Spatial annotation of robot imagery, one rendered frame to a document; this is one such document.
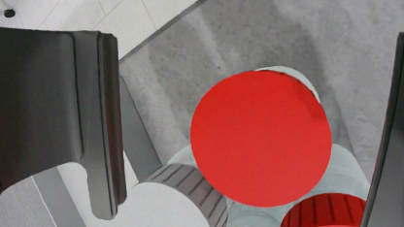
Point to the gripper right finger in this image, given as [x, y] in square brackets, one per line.
[385, 201]

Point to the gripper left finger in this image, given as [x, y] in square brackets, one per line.
[60, 103]

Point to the light grey tray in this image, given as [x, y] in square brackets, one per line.
[63, 189]

